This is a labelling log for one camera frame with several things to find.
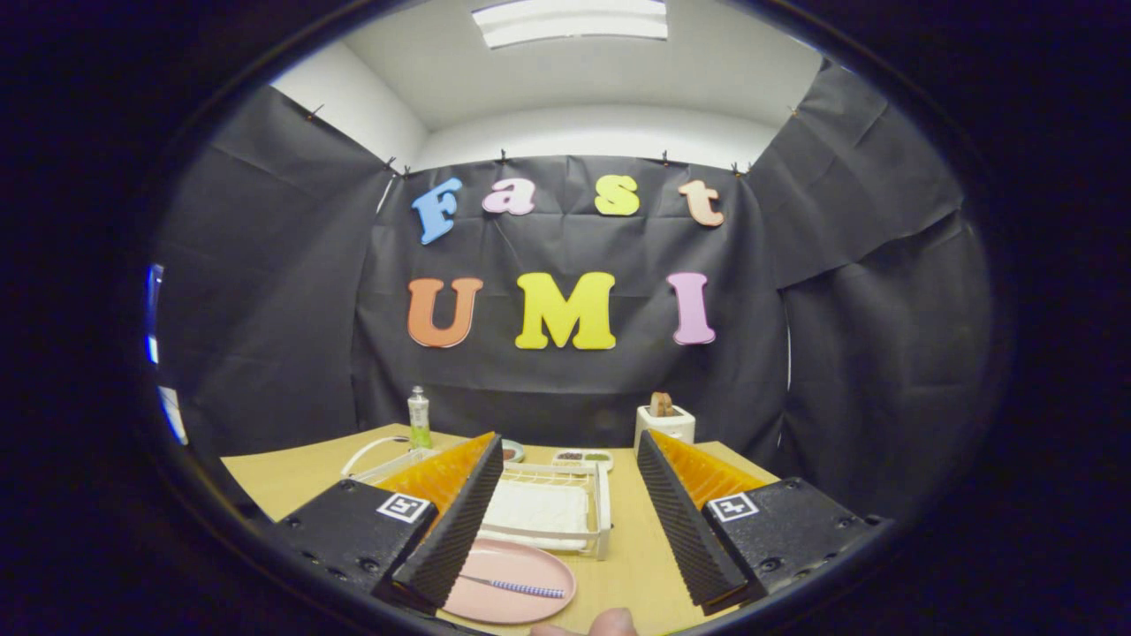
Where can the green liquid bottle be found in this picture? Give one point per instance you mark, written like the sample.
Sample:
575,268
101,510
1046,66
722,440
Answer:
419,415

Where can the brown toast slices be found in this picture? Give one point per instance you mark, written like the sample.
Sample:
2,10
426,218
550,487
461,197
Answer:
661,405

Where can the black backdrop cloth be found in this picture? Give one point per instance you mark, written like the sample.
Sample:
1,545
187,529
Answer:
565,389

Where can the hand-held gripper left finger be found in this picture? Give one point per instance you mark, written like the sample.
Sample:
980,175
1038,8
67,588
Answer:
455,530

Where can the pink plate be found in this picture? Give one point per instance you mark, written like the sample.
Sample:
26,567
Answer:
521,561

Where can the white compartment tray with seeds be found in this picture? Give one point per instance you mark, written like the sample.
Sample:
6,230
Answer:
583,465

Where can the white toaster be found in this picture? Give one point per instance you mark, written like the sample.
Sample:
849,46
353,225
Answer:
676,426

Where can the pale green plate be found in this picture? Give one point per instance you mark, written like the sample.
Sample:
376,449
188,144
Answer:
515,452

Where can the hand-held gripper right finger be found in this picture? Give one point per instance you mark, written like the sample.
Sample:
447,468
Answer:
685,530

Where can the blue and white board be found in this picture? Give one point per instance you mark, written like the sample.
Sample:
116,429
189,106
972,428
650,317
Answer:
155,305

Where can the ceiling light panel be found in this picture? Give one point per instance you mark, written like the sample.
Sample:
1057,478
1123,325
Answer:
570,22

